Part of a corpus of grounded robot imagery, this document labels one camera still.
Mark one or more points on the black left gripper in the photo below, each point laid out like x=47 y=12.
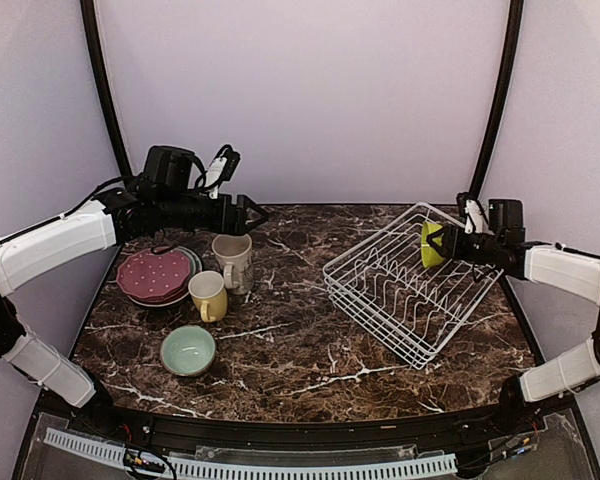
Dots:
x=235 y=224

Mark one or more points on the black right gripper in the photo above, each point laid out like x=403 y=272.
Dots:
x=457 y=247

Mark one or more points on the lime green bowl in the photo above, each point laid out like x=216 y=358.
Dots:
x=430 y=244

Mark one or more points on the patterned beige tall mug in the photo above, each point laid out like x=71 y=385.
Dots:
x=234 y=257

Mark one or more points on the yellow mug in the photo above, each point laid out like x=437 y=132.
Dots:
x=208 y=292

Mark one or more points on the pink polka dot plate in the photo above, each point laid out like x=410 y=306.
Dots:
x=149 y=278

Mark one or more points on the light teal bowl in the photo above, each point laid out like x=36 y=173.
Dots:
x=188 y=351

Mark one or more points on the pale green flower plate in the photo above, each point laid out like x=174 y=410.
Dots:
x=195 y=265

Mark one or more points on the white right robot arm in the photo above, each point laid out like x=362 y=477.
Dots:
x=560 y=289

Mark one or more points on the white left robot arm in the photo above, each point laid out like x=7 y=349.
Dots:
x=110 y=218

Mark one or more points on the black right corner post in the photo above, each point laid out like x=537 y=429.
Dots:
x=501 y=89

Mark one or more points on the black corner post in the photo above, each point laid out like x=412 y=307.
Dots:
x=104 y=90
x=501 y=89

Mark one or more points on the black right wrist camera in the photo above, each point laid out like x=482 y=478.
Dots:
x=505 y=215

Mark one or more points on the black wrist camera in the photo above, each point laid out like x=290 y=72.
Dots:
x=505 y=215
x=169 y=166

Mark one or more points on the white wire dish rack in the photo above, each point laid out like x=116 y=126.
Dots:
x=412 y=310

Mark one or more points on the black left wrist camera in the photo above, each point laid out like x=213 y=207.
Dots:
x=169 y=166

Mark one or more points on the black front table rail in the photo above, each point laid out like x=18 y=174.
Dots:
x=475 y=435

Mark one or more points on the black left corner post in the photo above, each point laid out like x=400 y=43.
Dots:
x=104 y=90

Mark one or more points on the white slotted cable duct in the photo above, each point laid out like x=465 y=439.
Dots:
x=217 y=463

